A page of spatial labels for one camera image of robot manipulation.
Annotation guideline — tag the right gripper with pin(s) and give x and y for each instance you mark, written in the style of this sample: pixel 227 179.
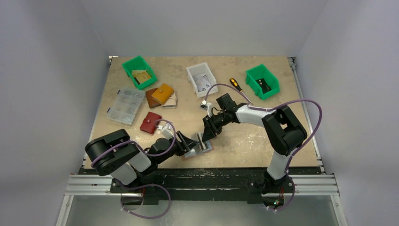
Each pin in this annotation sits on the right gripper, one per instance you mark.
pixel 212 123

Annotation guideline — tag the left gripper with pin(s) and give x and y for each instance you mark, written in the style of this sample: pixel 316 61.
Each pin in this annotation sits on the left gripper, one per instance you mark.
pixel 188 143

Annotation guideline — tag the blue card sleeves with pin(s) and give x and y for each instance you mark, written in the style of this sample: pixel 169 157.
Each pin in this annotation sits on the blue card sleeves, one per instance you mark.
pixel 197 137

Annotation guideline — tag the pink card holder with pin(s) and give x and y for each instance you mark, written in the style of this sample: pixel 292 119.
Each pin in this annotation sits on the pink card holder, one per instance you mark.
pixel 193 157

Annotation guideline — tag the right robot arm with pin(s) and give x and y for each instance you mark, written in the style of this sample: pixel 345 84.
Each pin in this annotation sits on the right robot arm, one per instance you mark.
pixel 284 131

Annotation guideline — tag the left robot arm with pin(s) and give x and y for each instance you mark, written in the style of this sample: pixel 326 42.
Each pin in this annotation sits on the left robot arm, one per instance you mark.
pixel 115 154

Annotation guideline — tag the beige card holder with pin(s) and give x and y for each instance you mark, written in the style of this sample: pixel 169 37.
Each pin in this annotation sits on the beige card holder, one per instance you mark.
pixel 171 103

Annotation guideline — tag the red card holder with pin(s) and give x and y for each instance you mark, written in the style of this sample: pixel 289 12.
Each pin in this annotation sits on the red card holder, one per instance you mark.
pixel 150 123

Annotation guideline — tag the cards in white bin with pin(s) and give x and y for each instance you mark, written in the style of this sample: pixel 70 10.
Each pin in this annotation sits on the cards in white bin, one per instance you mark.
pixel 202 82

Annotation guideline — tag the brown card holder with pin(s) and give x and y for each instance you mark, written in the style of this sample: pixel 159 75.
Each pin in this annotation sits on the brown card holder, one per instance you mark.
pixel 151 102

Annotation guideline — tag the yellow card holder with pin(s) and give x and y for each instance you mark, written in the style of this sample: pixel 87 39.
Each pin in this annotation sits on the yellow card holder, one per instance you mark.
pixel 163 93

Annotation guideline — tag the cards in green bin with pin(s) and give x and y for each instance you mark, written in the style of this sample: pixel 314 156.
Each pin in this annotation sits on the cards in green bin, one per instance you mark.
pixel 141 75

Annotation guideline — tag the yellow black screwdriver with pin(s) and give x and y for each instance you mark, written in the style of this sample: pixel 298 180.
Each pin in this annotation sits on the yellow black screwdriver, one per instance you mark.
pixel 235 84

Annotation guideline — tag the white bin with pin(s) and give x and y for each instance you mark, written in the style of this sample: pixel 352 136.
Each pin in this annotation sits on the white bin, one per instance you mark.
pixel 200 69

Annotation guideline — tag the black item in bin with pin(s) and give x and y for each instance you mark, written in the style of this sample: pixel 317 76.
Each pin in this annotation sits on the black item in bin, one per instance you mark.
pixel 263 85

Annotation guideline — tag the clear compartment organizer box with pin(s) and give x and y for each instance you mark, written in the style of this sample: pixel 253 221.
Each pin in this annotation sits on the clear compartment organizer box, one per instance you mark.
pixel 126 105

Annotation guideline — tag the right green bin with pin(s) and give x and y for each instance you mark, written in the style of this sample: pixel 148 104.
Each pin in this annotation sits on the right green bin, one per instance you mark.
pixel 258 72

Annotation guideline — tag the green bin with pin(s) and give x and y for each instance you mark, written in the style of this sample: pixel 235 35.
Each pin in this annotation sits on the green bin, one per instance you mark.
pixel 138 63
pixel 258 72

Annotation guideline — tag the left green bin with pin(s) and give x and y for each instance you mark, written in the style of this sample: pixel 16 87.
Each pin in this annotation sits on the left green bin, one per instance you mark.
pixel 138 63

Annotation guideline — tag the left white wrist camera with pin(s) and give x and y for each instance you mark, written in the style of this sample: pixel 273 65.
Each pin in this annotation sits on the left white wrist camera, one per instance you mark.
pixel 166 130

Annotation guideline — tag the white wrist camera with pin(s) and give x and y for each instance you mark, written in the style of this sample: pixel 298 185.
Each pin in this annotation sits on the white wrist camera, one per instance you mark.
pixel 166 130
pixel 205 105

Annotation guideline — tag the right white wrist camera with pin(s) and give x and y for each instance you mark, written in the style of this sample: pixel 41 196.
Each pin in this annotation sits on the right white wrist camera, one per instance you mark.
pixel 205 105

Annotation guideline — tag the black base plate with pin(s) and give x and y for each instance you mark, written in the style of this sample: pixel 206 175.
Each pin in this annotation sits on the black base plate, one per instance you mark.
pixel 213 184

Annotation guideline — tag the aluminium frame rail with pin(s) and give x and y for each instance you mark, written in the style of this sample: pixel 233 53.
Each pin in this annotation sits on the aluminium frame rail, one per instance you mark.
pixel 301 185

